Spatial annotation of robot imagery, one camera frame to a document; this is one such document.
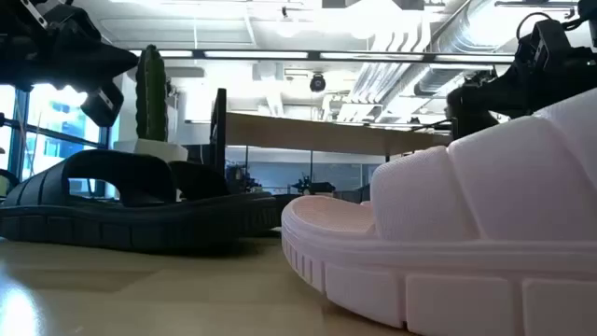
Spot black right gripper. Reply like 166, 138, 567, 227
446, 46, 597, 140

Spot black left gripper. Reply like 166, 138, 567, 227
0, 0, 139, 128

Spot pink foam slide sandal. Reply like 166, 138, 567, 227
281, 86, 597, 336

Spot black rubber slide sandal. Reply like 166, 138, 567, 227
0, 148, 281, 256
167, 161, 302, 234

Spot green cactus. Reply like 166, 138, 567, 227
134, 44, 169, 143

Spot overhead LED light bar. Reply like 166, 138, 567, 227
128, 48, 517, 65

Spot silver ceiling duct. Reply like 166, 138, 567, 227
347, 0, 519, 106

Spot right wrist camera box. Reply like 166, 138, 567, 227
515, 18, 573, 71

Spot black window frame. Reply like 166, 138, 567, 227
0, 88, 113, 197

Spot black base cable loop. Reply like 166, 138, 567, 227
0, 168, 21, 200

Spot wooden shelf black metal frame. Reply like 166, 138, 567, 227
208, 87, 452, 178

